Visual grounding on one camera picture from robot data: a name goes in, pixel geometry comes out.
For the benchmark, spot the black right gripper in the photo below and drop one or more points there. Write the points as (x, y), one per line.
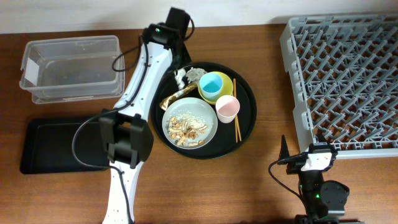
(296, 166)

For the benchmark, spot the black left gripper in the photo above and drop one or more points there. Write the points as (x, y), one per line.
(186, 57)

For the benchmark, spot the grey tissue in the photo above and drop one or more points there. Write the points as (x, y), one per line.
(194, 74)

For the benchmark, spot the light blue cup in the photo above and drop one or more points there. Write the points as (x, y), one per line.
(211, 85)

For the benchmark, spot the gold snack wrapper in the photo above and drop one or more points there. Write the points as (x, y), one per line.
(166, 102)

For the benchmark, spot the pink cup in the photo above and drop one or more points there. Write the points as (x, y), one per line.
(227, 107)

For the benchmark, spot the yellow bowl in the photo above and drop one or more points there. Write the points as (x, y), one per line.
(226, 90)

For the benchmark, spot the white tissue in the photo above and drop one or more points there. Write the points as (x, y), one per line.
(179, 76)

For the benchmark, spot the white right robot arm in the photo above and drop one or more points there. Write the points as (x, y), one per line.
(319, 158)

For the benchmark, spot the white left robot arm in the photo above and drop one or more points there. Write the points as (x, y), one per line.
(125, 131)

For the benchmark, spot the grey dishwasher rack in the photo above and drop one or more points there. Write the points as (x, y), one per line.
(343, 71)

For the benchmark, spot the black round tray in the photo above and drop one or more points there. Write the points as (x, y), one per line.
(224, 141)

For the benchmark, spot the grey plate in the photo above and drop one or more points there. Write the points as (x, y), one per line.
(196, 107)

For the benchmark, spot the food scraps on plate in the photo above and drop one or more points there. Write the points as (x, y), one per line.
(185, 130)

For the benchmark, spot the clear plastic bin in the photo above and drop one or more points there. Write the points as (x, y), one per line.
(75, 69)

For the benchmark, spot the white label on bin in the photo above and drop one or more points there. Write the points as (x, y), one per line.
(32, 71)

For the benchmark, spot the black rectangular tray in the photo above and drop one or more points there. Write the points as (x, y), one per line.
(48, 146)

